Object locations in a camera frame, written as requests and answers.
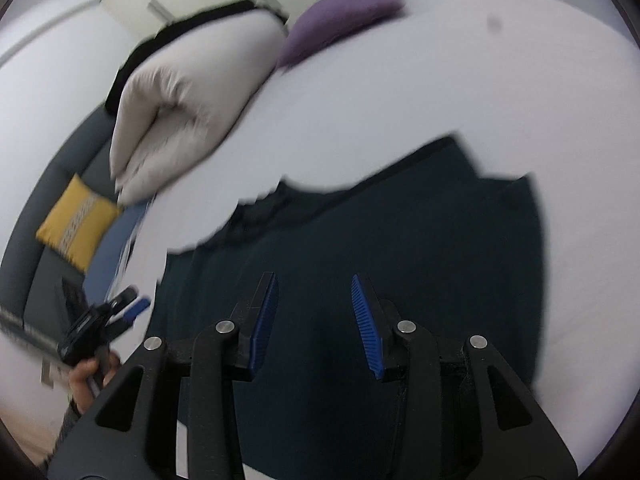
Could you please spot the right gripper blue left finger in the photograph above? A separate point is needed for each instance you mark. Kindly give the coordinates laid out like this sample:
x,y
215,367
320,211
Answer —
x,y
254,318

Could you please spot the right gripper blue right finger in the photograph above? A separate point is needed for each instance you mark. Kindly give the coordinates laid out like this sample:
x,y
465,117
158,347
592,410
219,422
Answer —
x,y
374,318

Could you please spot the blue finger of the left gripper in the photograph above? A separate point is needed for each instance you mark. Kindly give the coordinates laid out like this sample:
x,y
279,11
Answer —
x,y
135,309
120,302

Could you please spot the dark green sweater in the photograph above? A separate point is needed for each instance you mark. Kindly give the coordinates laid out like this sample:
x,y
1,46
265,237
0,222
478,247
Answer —
x,y
455,252

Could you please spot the person's left forearm dark sleeve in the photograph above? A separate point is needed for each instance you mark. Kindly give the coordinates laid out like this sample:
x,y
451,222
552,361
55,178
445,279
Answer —
x,y
70,419

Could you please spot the person's left hand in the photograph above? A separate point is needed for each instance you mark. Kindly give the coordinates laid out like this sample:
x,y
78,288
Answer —
x,y
82,374

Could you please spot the dark grey upholstered headboard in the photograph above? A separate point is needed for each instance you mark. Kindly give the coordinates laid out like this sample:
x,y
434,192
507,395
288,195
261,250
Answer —
x,y
30,308

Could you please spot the yellow patterned cushion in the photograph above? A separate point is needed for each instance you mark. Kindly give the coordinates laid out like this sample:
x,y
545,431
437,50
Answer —
x,y
76,224

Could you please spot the blue bed pillow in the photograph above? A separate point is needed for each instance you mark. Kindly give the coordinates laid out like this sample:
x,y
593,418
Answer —
x,y
111,258

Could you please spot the beige rolled duvet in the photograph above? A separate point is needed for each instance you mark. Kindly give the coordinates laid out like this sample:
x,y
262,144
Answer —
x,y
180,104

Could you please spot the white bed sheet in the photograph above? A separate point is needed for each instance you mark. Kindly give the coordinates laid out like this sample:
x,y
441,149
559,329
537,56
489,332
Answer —
x,y
532,86

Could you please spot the purple cushion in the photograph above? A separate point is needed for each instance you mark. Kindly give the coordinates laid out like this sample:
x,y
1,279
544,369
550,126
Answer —
x,y
327,21

